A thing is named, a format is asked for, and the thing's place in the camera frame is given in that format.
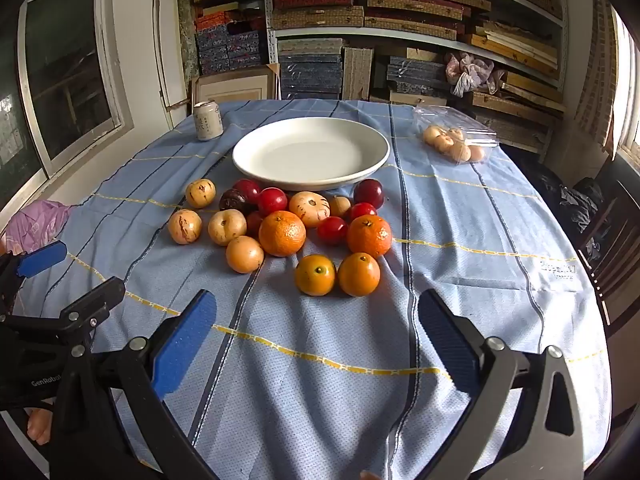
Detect large orange mandarin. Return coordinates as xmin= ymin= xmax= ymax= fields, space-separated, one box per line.
xmin=347 ymin=214 xmax=393 ymax=259
xmin=258 ymin=210 xmax=307 ymax=258

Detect pink plastic bag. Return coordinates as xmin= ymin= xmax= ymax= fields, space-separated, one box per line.
xmin=445 ymin=52 xmax=506 ymax=98

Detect green marble slab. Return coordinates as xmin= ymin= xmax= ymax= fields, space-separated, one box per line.
xmin=176 ymin=0 xmax=201 ymax=106

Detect white leaning board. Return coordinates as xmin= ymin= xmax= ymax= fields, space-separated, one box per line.
xmin=152 ymin=0 xmax=193 ymax=108

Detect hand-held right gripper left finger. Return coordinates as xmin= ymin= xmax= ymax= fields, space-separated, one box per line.
xmin=49 ymin=289 xmax=221 ymax=480

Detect purple plastic bag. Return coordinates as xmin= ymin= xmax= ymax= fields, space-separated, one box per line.
xmin=4 ymin=199 xmax=73 ymax=256

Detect plastic bag of small fruit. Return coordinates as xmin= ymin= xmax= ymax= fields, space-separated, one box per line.
xmin=412 ymin=105 xmax=501 ymax=166

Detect stack of blue orange boxes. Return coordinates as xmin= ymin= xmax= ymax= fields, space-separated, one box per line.
xmin=195 ymin=12 xmax=268 ymax=76

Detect smooth yellow-orange citrus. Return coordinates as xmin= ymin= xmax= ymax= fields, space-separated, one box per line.
xmin=337 ymin=252 xmax=381 ymax=297
xmin=294 ymin=254 xmax=336 ymax=296

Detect stacks of woven tan boxes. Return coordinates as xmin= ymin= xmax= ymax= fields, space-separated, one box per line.
xmin=272 ymin=0 xmax=568 ymax=153

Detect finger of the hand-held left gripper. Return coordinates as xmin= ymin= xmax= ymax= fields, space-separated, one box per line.
xmin=0 ymin=276 xmax=127 ymax=346
xmin=0 ymin=240 xmax=68 ymax=311

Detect dark purple plum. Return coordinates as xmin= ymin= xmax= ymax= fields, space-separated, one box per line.
xmin=218 ymin=189 xmax=256 ymax=215

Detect blue striped tablecloth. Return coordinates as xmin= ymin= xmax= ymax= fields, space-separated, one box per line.
xmin=10 ymin=99 xmax=613 ymax=480

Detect white plate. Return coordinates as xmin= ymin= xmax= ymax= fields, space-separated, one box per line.
xmin=232 ymin=117 xmax=391 ymax=192

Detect plain tan round fruit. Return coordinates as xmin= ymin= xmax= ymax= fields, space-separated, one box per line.
xmin=208 ymin=209 xmax=248 ymax=246
xmin=225 ymin=235 xmax=265 ymax=274

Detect cluster of small tan fruits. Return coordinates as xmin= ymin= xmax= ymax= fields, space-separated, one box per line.
xmin=422 ymin=125 xmax=487 ymax=165

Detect white metal shelf rack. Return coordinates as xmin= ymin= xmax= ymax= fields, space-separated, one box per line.
xmin=262 ymin=0 xmax=571 ymax=156

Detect dark wooden chair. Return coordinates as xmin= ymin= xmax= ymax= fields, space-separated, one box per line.
xmin=575 ymin=152 xmax=640 ymax=341

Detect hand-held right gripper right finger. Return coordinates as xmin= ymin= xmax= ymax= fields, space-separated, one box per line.
xmin=417 ymin=289 xmax=585 ymax=480

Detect stack of dark blue boxes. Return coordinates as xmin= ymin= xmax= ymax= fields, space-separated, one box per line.
xmin=387 ymin=57 xmax=451 ymax=96
xmin=279 ymin=50 xmax=346 ymax=101

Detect person's left hand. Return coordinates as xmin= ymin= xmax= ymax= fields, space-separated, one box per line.
xmin=25 ymin=407 xmax=53 ymax=446

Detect large tan streaked fruit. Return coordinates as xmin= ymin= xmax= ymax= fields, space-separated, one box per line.
xmin=289 ymin=191 xmax=332 ymax=228

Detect patterned tan curtain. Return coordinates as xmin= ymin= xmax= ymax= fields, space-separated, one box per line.
xmin=575 ymin=0 xmax=618 ymax=156

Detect light wooden framed panel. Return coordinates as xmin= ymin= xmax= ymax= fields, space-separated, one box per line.
xmin=191 ymin=64 xmax=280 ymax=108

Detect bright side window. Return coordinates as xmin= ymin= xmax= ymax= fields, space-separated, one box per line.
xmin=612 ymin=5 xmax=640 ymax=161

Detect white framed sliding window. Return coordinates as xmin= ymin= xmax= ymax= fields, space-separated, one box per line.
xmin=0 ymin=0 xmax=135 ymax=221

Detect white beverage can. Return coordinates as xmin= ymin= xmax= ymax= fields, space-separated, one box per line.
xmin=193 ymin=101 xmax=224 ymax=141

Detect tan brown-streaked fruit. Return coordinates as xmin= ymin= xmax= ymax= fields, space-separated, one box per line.
xmin=185 ymin=178 xmax=217 ymax=209
xmin=167 ymin=209 xmax=203 ymax=245

